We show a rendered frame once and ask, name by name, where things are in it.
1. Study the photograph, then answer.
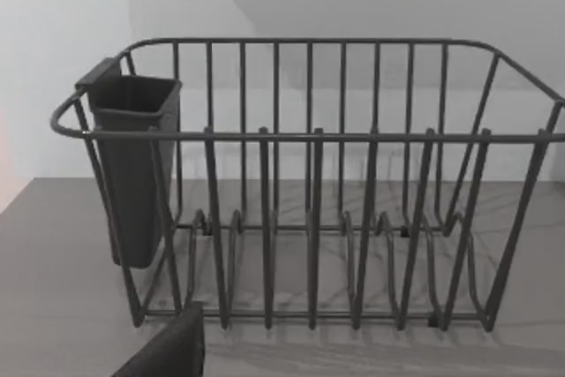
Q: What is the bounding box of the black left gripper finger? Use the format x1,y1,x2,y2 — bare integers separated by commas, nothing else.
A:
110,301,206,377

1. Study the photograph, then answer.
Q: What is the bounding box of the dark grey cutlery holder cup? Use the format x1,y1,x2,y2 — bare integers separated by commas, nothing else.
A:
74,57,183,269

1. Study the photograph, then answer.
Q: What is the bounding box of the dark grey wire dish rack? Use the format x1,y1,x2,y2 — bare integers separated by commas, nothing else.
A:
49,37,565,334

